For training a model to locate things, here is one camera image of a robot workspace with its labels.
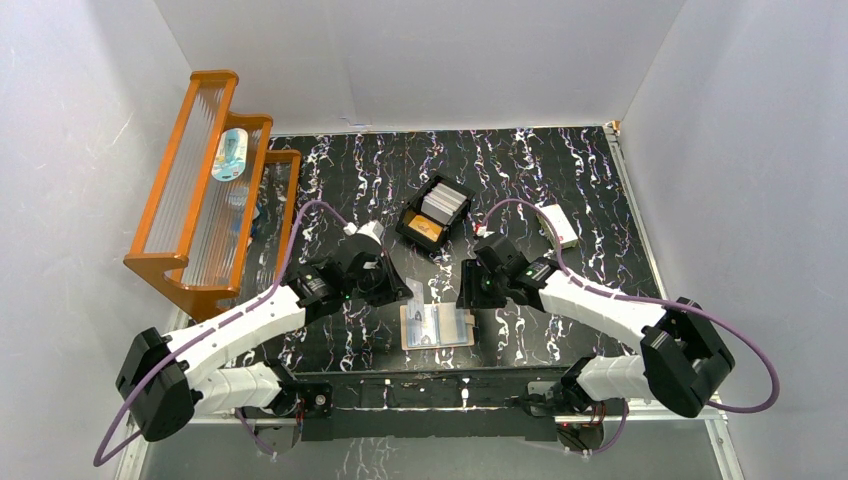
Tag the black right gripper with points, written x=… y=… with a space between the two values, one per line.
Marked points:
x=469 y=292

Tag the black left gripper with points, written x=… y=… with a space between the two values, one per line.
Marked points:
x=392 y=285

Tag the white magnetic stripe card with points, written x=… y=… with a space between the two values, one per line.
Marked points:
x=452 y=326

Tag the tan blue card holder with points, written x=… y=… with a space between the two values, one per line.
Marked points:
x=470 y=320

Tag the black plastic card bin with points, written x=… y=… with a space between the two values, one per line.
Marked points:
x=413 y=207

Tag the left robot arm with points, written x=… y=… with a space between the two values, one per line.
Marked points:
x=167 y=379

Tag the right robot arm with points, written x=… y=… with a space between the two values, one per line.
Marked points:
x=678 y=358

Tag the stack of white cards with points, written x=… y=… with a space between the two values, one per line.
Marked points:
x=441 y=203

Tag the white cardboard box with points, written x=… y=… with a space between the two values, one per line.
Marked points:
x=557 y=227

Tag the orange wooden tiered rack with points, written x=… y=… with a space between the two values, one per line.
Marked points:
x=191 y=244

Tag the blue white blister pack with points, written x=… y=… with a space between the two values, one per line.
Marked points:
x=231 y=154

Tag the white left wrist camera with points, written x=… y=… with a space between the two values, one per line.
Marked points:
x=372 y=229

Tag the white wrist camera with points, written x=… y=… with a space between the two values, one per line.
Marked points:
x=372 y=229
x=481 y=232

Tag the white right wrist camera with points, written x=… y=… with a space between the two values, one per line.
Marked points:
x=481 y=232

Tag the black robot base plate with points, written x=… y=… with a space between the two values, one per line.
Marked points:
x=430 y=404

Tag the aluminium frame rail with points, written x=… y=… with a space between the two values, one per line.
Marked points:
x=382 y=440

